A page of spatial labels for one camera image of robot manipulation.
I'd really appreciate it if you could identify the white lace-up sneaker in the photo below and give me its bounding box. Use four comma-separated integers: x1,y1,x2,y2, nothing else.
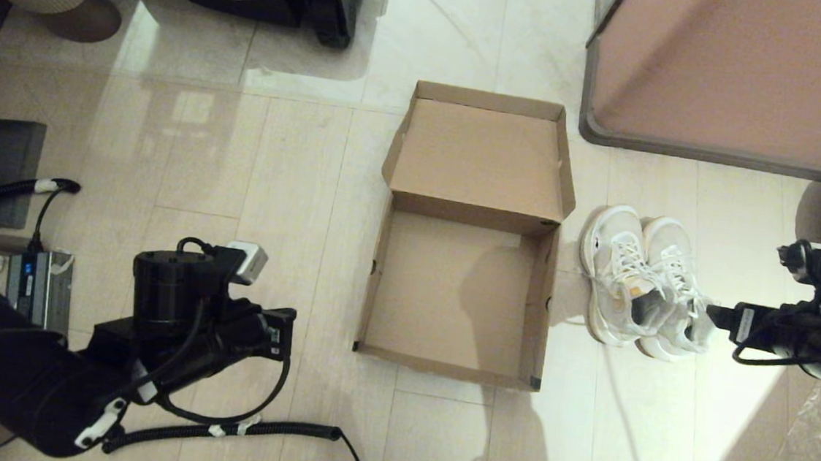
573,202,680,351
631,215,725,366

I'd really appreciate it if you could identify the cardboard shoe box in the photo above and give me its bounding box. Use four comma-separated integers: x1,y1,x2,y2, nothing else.
351,76,585,395

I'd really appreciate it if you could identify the long black corrugated conduit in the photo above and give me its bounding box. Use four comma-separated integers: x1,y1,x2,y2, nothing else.
101,407,375,461

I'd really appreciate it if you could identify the grey metal power supply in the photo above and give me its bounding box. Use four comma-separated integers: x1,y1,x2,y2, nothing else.
3,248,76,343

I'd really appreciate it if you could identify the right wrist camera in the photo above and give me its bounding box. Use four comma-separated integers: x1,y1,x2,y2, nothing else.
775,240,821,287

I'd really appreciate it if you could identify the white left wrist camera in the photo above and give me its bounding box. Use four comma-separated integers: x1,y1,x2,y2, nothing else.
224,240,269,287

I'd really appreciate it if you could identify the thin black power cable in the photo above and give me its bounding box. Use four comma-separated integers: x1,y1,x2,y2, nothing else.
31,190,66,255

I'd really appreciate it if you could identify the pink cabinet with grey frame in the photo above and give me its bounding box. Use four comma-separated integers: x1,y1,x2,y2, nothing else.
575,0,821,183

